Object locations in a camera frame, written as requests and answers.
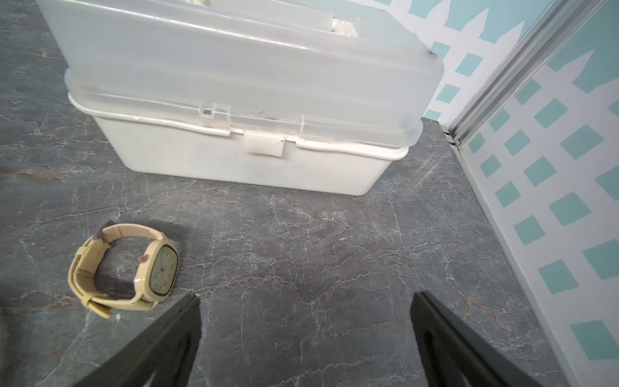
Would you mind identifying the beige watch box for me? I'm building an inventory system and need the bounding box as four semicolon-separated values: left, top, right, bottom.
68;221;180;319

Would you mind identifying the aluminium frame post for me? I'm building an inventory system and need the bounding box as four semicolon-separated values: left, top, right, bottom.
444;0;606;150

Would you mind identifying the translucent white storage box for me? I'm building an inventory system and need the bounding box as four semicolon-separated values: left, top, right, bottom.
39;1;444;196

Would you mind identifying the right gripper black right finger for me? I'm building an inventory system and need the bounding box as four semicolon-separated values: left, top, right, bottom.
410;291;540;386

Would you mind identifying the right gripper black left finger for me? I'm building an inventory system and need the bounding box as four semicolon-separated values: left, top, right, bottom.
76;294;201;386

